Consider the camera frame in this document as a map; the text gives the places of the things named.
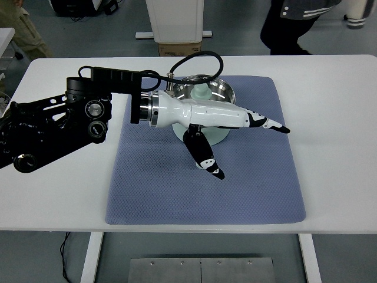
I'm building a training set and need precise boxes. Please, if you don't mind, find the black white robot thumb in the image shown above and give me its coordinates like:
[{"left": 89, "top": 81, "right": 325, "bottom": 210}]
[{"left": 183, "top": 124, "right": 225, "bottom": 180}]

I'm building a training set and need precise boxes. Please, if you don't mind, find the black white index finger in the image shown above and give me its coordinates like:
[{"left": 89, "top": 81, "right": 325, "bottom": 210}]
[{"left": 247, "top": 111, "right": 290, "bottom": 133}]

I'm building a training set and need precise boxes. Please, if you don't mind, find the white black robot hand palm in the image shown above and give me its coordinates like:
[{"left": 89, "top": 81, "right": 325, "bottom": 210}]
[{"left": 140, "top": 90, "right": 250, "bottom": 129}]

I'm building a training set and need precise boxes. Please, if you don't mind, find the green pot with handle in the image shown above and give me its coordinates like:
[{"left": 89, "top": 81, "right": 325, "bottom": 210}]
[{"left": 170, "top": 74, "right": 236, "bottom": 171}]

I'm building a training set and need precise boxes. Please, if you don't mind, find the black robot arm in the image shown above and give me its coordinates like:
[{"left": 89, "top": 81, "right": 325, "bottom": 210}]
[{"left": 1, "top": 67, "right": 289, "bottom": 179}]

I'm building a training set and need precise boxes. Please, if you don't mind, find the glass lid green knob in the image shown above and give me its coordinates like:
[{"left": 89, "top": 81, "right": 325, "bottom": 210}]
[{"left": 173, "top": 78, "right": 236, "bottom": 104}]

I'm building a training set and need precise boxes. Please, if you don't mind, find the blue quilted mat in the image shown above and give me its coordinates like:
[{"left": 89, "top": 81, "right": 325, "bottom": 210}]
[{"left": 105, "top": 75, "right": 306, "bottom": 226}]

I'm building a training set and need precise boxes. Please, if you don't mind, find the brown cardboard box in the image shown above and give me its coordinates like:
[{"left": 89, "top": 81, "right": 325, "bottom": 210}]
[{"left": 158, "top": 42, "right": 202, "bottom": 57}]

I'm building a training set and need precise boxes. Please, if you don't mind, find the person in dark jacket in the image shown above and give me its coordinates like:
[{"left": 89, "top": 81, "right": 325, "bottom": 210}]
[{"left": 260, "top": 0, "right": 376, "bottom": 55}]

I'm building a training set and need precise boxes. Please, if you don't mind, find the black equipment on floor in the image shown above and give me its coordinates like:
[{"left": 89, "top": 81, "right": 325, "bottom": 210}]
[{"left": 49, "top": 0, "right": 122, "bottom": 18}]

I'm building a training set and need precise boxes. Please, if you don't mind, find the metal floor plate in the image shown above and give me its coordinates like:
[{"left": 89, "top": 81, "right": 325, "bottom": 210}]
[{"left": 128, "top": 258, "right": 276, "bottom": 282}]

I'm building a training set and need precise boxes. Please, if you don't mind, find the white table leg right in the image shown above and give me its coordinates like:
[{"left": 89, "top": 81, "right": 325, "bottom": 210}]
[{"left": 298, "top": 233, "right": 322, "bottom": 283}]

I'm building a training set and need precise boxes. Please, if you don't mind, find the white table leg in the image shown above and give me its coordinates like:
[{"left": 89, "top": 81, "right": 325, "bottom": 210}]
[
  {"left": 298, "top": 233, "right": 322, "bottom": 283},
  {"left": 80, "top": 232, "right": 104, "bottom": 283}
]

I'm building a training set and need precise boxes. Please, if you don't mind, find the white side table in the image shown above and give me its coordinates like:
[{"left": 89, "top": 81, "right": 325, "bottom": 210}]
[{"left": 0, "top": 28, "right": 15, "bottom": 57}]

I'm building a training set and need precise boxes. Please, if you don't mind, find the white table leg left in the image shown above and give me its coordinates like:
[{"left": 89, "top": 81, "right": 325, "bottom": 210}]
[{"left": 80, "top": 232, "right": 104, "bottom": 283}]

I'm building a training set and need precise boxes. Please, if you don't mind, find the person in beige trousers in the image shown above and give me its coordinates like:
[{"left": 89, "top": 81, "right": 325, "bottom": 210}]
[{"left": 1, "top": 0, "right": 53, "bottom": 61}]

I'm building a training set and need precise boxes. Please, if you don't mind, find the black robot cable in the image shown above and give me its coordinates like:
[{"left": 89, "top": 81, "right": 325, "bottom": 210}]
[{"left": 78, "top": 50, "right": 224, "bottom": 92}]

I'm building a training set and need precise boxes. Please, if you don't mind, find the white pedestal stand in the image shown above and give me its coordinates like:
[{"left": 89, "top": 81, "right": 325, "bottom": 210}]
[{"left": 135, "top": 0, "right": 213, "bottom": 44}]

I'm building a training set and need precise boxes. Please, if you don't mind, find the black floor cable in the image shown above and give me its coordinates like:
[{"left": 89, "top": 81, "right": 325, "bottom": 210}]
[{"left": 59, "top": 232, "right": 72, "bottom": 283}]

